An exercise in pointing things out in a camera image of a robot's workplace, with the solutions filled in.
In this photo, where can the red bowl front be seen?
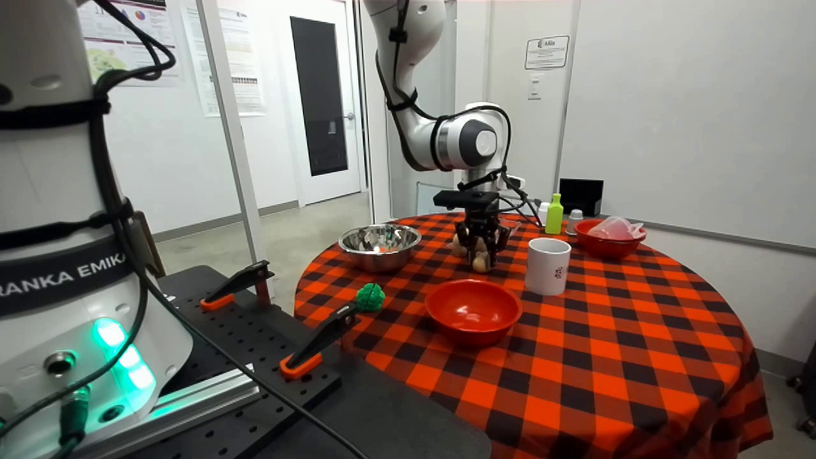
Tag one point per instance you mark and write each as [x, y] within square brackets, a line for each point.
[472, 313]

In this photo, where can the egg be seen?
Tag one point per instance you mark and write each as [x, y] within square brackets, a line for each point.
[483, 264]

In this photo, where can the green ball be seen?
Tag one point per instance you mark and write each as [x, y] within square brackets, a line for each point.
[370, 296]

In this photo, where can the pink cloth in bowl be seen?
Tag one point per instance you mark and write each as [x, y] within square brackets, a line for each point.
[613, 229]

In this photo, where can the black orange clamp right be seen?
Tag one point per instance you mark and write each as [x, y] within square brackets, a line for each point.
[311, 352]

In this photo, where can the steel mixing bowl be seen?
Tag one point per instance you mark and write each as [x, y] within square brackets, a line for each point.
[380, 249]

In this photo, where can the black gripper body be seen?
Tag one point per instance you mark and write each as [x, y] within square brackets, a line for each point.
[481, 215]

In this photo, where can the red bowl back right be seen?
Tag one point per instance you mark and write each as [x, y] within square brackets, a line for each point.
[616, 247]

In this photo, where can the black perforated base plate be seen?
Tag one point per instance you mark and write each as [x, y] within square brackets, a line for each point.
[370, 416]

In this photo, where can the red black plaid tablecloth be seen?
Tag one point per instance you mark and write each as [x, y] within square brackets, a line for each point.
[633, 361]

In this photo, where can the black orange clamp left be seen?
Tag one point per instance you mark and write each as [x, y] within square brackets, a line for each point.
[254, 276]

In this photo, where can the black orange clamp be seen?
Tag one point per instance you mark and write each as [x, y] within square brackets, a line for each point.
[254, 276]
[311, 352]

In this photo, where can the black box on table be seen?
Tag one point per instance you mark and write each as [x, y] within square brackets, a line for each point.
[582, 196]

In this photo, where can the red bowl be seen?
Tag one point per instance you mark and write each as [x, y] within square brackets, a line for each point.
[472, 313]
[616, 247]

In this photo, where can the green bottle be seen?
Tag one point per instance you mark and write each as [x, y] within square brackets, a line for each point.
[554, 215]

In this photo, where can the white mug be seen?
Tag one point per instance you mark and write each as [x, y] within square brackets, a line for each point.
[546, 267]

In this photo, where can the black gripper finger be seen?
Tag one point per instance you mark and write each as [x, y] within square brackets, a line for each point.
[466, 253]
[495, 249]

